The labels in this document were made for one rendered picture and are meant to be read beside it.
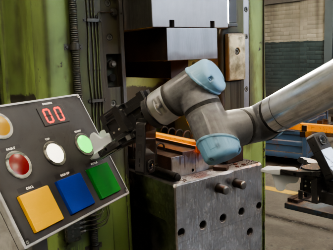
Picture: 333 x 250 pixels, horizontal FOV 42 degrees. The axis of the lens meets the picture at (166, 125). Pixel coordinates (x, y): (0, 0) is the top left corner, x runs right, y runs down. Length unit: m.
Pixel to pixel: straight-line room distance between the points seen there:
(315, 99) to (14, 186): 0.56
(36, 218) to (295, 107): 0.51
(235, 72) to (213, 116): 0.85
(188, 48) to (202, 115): 0.55
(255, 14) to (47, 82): 0.88
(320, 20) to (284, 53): 1.00
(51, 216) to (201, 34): 0.75
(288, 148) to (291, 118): 4.22
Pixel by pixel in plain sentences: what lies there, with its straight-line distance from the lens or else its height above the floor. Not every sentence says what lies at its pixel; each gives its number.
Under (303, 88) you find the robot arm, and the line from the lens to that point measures 0.81.
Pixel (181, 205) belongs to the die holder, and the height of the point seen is 0.85.
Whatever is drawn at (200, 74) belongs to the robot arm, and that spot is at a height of 1.25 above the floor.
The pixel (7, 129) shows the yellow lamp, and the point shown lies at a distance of 0.91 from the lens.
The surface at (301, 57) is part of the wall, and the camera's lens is 9.45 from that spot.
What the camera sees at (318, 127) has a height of 1.03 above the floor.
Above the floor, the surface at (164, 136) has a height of 1.01.
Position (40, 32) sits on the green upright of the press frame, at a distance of 1.29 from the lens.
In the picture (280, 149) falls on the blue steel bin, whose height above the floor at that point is 0.19.
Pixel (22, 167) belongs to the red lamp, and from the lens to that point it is 0.89.
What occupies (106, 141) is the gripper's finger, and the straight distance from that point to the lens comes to 0.96.
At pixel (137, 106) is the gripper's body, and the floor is 1.18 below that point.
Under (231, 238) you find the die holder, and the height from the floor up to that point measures 0.69.
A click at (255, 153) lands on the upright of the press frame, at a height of 0.88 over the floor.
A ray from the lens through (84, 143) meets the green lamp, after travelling 1.03.
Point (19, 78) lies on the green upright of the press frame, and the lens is 1.62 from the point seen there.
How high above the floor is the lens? 1.29
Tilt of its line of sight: 9 degrees down
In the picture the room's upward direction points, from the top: 2 degrees counter-clockwise
